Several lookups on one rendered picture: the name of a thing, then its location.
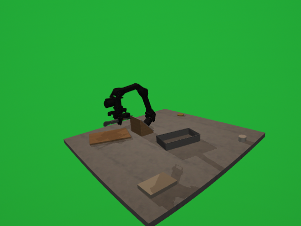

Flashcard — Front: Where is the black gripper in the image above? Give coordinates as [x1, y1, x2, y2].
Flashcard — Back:
[108, 105, 130, 125]

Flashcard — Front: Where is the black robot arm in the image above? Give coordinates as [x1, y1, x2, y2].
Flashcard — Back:
[104, 83, 156, 126]

